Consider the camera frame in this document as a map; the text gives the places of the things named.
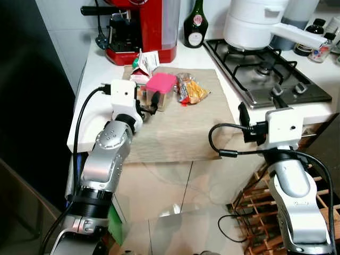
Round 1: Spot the black power plug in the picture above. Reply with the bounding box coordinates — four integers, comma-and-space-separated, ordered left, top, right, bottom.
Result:
95, 11, 111, 50

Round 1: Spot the wooden slatted rack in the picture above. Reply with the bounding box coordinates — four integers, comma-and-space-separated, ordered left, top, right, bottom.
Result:
230, 159, 340, 255

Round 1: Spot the red coffee machine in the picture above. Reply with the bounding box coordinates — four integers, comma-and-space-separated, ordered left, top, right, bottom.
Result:
81, 0, 179, 66

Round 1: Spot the clear bag of snack packets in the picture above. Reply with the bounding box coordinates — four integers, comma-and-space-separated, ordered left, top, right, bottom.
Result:
175, 73, 211, 106

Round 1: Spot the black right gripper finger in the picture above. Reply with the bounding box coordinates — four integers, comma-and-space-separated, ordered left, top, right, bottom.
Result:
237, 102, 251, 143

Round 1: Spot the dark sauce bottle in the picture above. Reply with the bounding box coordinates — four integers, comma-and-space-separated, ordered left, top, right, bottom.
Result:
295, 18, 327, 57

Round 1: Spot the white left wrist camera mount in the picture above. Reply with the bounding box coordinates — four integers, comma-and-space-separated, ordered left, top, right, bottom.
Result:
109, 79, 144, 132

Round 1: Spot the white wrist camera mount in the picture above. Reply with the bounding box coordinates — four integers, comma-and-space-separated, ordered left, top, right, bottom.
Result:
109, 79, 144, 132
263, 107, 303, 151

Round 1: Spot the grey steel canister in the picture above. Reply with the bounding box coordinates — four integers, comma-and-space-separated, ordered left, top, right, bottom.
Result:
282, 0, 319, 32

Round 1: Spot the small clear bottle red label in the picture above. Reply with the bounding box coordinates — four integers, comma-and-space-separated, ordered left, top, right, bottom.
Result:
310, 32, 336, 64

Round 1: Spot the beige woven placemat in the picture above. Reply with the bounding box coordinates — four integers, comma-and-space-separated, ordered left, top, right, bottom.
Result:
121, 66, 241, 164

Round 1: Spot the steel gas stove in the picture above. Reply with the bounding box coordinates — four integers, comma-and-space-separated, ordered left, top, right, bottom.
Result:
203, 38, 334, 109

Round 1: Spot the dark green glass bottle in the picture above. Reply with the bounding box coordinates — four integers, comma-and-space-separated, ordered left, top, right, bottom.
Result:
183, 0, 209, 49

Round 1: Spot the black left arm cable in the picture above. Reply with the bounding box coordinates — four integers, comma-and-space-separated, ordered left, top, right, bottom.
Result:
40, 83, 111, 255

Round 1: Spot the clear container with pink lid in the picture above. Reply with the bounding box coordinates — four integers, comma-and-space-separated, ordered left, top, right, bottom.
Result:
144, 73, 178, 112

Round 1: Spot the opened apple juice carton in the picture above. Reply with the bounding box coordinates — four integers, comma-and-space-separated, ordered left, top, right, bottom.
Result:
130, 52, 155, 88

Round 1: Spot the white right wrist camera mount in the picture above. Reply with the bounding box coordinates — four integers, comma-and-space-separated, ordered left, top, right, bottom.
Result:
263, 107, 303, 151

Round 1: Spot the thin black floor cable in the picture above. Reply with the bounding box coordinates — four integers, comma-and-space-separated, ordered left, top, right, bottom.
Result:
217, 212, 251, 244

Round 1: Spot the white stove counter cabinet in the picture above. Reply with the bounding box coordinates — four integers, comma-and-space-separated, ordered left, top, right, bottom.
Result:
65, 37, 340, 250

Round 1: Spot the white pot with handle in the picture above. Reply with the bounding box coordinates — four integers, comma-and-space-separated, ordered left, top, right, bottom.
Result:
223, 0, 328, 52

